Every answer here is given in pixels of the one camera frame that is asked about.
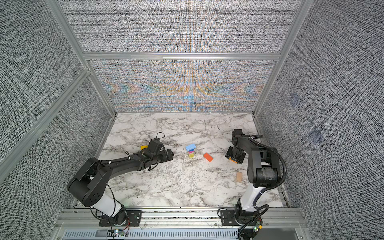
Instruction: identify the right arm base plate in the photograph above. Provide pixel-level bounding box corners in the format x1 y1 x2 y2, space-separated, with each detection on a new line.
217 208 260 226

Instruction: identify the aluminium front rail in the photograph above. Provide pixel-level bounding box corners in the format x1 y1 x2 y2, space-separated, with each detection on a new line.
51 207 311 240

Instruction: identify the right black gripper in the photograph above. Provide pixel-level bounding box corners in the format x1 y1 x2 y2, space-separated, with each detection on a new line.
225 146 246 164

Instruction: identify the natural wood plank block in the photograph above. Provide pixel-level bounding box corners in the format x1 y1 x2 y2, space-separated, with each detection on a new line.
236 172 243 183

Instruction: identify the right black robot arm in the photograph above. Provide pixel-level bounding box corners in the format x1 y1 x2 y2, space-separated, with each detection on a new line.
226 129 287 225

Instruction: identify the red-orange block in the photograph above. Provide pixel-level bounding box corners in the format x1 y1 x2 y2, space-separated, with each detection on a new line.
203 153 214 162

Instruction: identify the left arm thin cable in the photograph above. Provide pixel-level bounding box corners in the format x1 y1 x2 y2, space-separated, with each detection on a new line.
89 131 166 227

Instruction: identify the aluminium enclosure frame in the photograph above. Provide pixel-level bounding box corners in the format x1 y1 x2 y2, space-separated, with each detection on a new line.
1 1 307 211

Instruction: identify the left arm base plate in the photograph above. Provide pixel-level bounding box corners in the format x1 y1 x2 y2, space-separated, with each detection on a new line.
99 210 142 227

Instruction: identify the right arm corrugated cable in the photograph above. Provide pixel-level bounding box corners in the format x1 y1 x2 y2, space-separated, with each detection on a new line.
238 134 288 240

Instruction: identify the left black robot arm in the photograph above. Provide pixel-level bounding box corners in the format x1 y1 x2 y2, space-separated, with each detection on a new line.
67 138 174 227

